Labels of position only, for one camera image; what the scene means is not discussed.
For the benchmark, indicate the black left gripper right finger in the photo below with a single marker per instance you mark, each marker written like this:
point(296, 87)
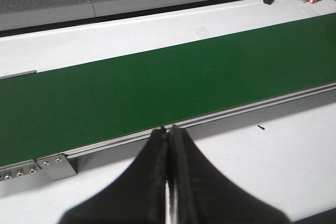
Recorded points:
point(200, 193)

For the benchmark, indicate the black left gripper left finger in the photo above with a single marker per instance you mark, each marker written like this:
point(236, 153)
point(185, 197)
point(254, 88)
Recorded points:
point(136, 196)

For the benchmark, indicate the green conveyor belt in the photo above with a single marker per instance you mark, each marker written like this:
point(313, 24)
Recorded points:
point(299, 49)

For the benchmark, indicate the aluminium conveyor frame rail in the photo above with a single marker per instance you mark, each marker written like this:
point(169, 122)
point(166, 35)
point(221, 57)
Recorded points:
point(236, 111)

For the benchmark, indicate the left steel conveyor bracket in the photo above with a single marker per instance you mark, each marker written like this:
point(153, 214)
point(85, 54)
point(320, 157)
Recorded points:
point(57, 167)

